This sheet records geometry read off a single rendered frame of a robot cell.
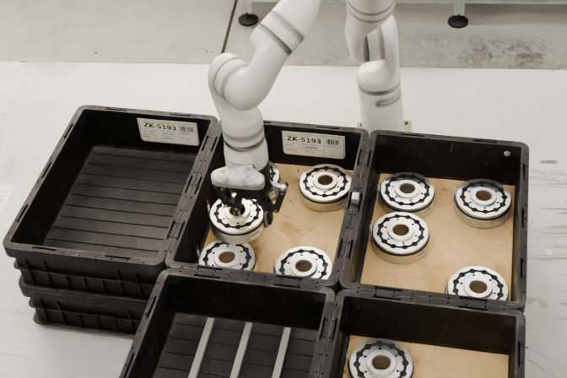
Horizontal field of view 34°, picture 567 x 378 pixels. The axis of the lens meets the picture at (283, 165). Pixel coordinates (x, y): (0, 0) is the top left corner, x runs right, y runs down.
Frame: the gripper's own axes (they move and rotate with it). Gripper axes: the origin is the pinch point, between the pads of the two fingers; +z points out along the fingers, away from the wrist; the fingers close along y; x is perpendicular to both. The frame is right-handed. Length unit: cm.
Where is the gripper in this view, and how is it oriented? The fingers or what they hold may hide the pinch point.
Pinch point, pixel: (254, 216)
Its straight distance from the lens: 171.3
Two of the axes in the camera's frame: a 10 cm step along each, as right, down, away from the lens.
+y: -9.8, -0.9, 2.0
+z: 0.7, 7.3, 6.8
